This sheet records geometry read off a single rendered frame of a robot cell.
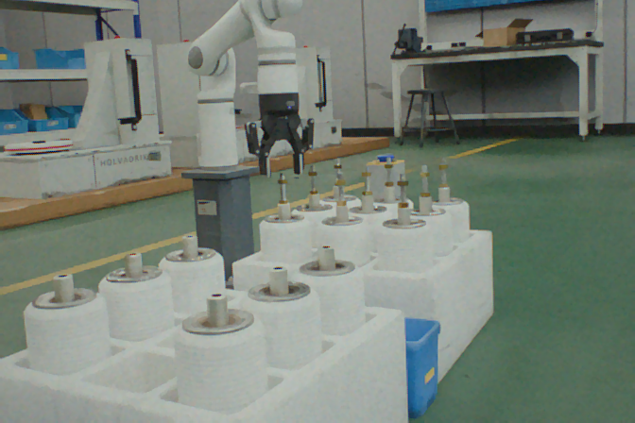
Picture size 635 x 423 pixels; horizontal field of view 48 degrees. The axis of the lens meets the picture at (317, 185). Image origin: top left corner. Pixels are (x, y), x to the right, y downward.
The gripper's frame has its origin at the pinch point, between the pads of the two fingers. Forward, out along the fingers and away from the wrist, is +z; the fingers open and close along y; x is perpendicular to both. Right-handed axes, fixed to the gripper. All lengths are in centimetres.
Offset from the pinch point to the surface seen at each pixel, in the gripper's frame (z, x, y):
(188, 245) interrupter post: 7.5, -16.7, -26.4
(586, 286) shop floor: 34, -12, 73
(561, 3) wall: -75, 286, 446
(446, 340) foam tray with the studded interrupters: 28.5, -28.8, 13.7
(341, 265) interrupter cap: 9.0, -37.5, -13.2
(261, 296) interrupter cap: 9, -43, -29
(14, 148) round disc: 7, 230, -7
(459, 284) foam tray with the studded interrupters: 21.1, -24.4, 21.2
